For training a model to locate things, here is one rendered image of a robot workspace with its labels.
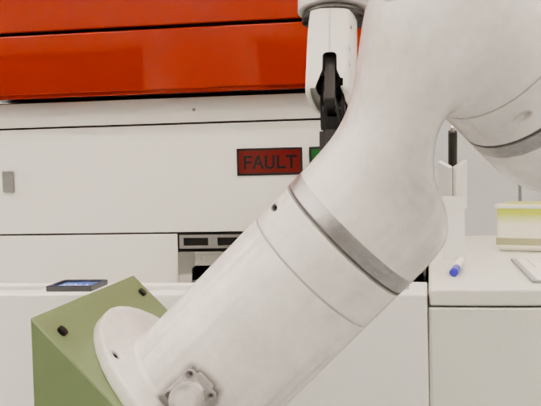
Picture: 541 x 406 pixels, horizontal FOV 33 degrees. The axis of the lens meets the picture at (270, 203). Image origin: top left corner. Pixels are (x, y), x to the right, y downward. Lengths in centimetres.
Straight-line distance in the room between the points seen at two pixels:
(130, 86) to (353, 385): 81
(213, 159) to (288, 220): 99
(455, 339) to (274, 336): 37
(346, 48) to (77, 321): 45
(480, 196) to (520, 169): 240
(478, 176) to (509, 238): 174
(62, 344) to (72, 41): 106
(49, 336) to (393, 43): 32
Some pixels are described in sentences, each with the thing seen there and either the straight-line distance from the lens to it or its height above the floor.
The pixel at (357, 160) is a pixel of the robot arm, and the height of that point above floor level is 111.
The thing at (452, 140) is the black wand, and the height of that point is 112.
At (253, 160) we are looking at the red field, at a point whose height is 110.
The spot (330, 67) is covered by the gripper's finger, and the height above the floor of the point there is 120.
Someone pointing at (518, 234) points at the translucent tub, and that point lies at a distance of 136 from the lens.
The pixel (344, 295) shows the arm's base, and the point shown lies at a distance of 67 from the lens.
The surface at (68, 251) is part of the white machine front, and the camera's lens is 175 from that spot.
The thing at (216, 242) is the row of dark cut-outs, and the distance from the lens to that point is 166.
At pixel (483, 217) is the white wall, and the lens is 311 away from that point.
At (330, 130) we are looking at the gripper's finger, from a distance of 103.
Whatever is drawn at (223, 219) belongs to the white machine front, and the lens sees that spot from 166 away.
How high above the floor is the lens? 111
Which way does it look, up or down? 3 degrees down
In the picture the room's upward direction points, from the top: 2 degrees counter-clockwise
